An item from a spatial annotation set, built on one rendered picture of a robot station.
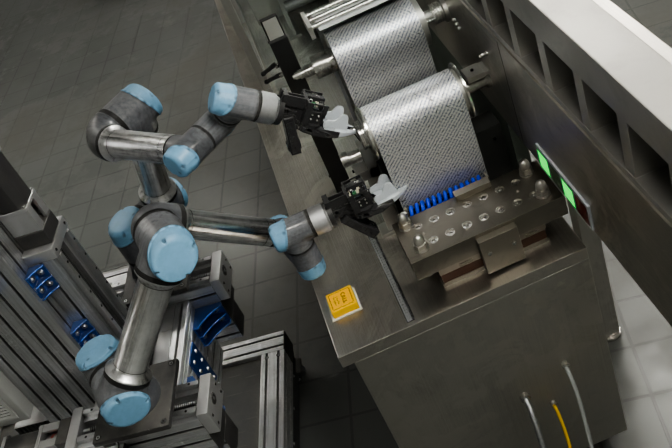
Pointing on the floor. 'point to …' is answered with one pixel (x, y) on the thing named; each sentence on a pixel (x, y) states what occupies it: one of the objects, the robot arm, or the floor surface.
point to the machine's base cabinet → (503, 372)
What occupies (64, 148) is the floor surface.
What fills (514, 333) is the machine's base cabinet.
